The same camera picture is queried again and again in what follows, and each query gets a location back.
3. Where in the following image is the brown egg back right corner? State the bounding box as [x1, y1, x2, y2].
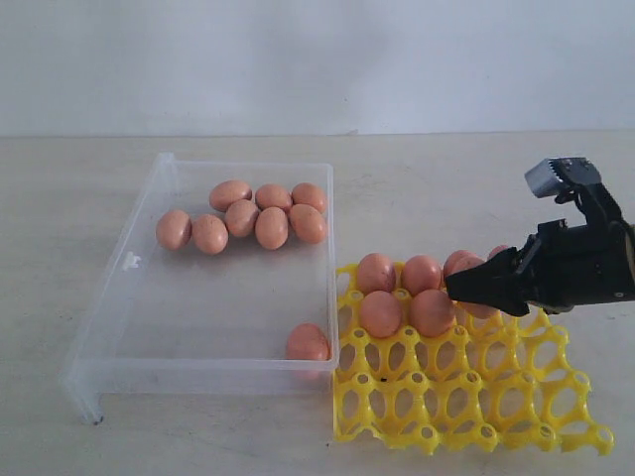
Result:
[291, 182, 327, 213]

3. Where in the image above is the yellow plastic egg tray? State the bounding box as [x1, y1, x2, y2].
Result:
[333, 265, 614, 455]

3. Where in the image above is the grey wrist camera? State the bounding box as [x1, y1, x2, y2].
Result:
[525, 157, 629, 230]

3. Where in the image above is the brown egg back top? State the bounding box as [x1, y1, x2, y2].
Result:
[208, 179, 252, 212]

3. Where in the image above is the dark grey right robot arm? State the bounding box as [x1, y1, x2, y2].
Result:
[446, 220, 634, 316]

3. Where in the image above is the clear plastic box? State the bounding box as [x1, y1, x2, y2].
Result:
[63, 153, 339, 423]

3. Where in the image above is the brown egg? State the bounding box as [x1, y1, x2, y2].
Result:
[443, 250, 484, 278]
[487, 245, 508, 260]
[155, 209, 192, 251]
[192, 214, 228, 255]
[356, 253, 396, 295]
[289, 203, 327, 244]
[456, 301, 499, 319]
[286, 322, 330, 361]
[401, 255, 443, 296]
[359, 291, 402, 338]
[409, 290, 455, 337]
[208, 179, 252, 212]
[224, 199, 260, 238]
[254, 207, 289, 251]
[255, 183, 293, 213]

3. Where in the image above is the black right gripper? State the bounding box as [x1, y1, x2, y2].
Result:
[445, 219, 633, 316]

